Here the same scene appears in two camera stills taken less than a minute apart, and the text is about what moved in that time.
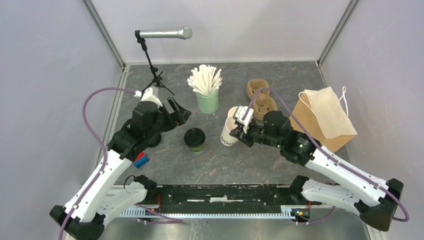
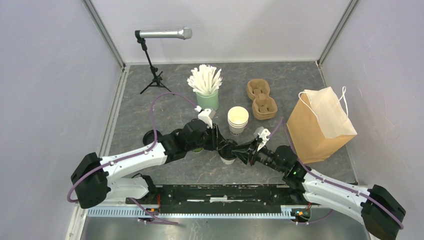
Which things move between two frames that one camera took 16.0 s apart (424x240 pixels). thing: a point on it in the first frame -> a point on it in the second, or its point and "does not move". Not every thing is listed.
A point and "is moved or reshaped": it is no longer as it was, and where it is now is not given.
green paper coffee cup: x=198 y=149 does not move
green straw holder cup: x=208 y=103 does not move
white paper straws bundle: x=206 y=80 does not move
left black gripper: x=177 y=117 -> x=216 y=138
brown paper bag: x=324 y=115 does not move
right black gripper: x=238 y=133 -> x=247 y=149
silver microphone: x=184 y=33 does not move
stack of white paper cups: x=231 y=123 is moved or reshaped
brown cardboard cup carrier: x=264 y=103 does not move
